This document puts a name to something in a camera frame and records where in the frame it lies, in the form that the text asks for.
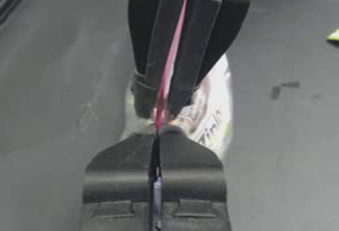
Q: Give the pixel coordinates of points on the clear bag with pink zip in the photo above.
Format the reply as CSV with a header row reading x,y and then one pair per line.
x,y
211,109

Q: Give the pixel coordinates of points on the green and white candy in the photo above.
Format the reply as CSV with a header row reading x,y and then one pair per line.
x,y
334,36

